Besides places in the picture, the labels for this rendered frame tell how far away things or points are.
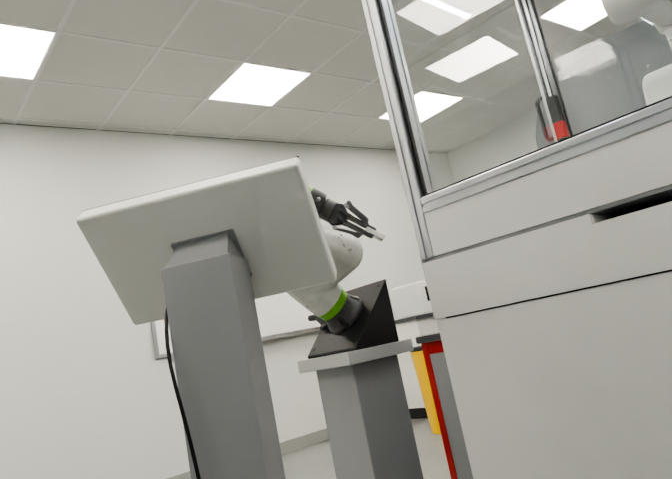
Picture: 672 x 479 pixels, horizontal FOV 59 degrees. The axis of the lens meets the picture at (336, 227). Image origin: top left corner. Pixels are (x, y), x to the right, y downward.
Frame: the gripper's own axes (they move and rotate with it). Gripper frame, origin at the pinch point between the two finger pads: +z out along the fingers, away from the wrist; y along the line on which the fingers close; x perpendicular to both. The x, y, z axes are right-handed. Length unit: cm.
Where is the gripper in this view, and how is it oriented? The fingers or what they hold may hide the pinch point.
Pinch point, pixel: (374, 234)
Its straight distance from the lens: 206.1
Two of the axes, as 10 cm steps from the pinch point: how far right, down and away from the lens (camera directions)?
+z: 8.9, 4.5, 0.7
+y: 4.1, -8.5, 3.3
